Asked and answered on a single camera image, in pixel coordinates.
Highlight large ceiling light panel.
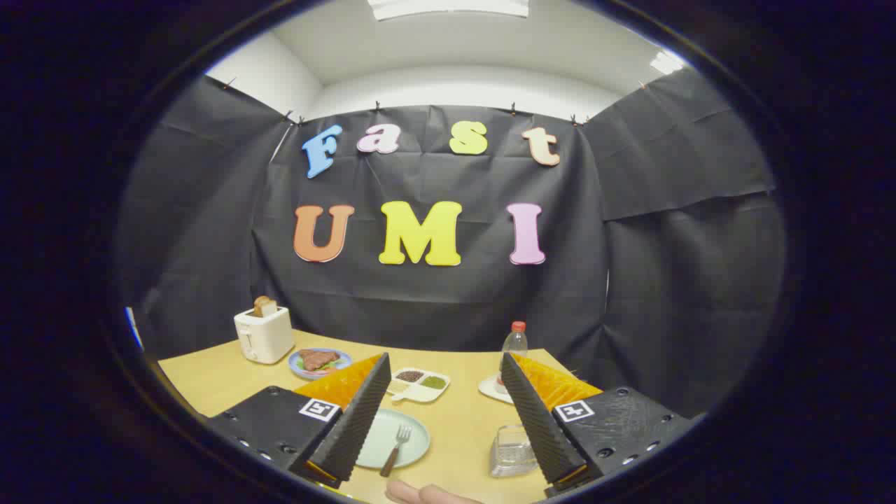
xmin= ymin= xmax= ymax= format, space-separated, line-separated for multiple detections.
xmin=369 ymin=0 xmax=531 ymax=20

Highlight cooked meat slices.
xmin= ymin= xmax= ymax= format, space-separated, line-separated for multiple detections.
xmin=300 ymin=349 xmax=341 ymax=372

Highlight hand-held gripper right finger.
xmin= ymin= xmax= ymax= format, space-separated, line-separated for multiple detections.
xmin=501 ymin=352 xmax=704 ymax=499

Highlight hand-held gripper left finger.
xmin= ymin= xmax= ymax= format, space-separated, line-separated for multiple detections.
xmin=208 ymin=353 xmax=391 ymax=489

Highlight pale green plate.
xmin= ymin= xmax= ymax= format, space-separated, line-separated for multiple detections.
xmin=355 ymin=409 xmax=431 ymax=469

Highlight wooden-handled metal fork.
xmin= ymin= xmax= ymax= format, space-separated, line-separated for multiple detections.
xmin=380 ymin=425 xmax=412 ymax=478

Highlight black backdrop cloth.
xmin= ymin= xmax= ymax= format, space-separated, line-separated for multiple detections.
xmin=115 ymin=68 xmax=788 ymax=421

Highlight metal wire basket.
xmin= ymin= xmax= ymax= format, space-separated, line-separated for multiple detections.
xmin=489 ymin=424 xmax=538 ymax=478

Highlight clear red-capped water bottle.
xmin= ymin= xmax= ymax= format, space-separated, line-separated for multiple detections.
xmin=501 ymin=321 xmax=529 ymax=373

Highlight white square coaster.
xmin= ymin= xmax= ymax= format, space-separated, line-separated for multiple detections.
xmin=479 ymin=376 xmax=515 ymax=405

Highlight small blue plate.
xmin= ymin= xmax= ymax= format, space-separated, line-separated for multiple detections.
xmin=288 ymin=348 xmax=353 ymax=380

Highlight white divided condiment tray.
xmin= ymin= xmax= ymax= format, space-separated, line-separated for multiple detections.
xmin=387 ymin=367 xmax=451 ymax=405

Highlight white toaster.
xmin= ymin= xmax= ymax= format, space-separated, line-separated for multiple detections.
xmin=234 ymin=306 xmax=295 ymax=365

